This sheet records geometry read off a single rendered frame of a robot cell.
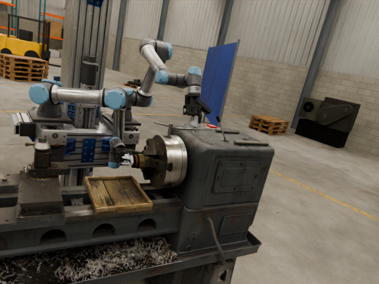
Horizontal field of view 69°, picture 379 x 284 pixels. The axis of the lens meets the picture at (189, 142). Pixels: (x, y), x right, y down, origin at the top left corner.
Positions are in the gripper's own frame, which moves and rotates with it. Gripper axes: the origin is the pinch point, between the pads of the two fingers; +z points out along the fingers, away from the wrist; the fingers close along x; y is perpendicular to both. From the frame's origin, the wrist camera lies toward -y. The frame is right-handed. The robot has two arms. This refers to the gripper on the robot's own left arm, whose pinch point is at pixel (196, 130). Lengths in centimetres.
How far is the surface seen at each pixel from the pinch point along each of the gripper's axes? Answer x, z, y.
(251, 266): -59, 118, -100
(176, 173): -2.4, 24.4, 11.3
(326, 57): -483, -343, -863
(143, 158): -13.0, 16.7, 26.5
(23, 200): -5, 34, 83
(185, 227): -10, 58, 0
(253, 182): 0, 32, -44
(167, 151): -2.5, 12.3, 17.1
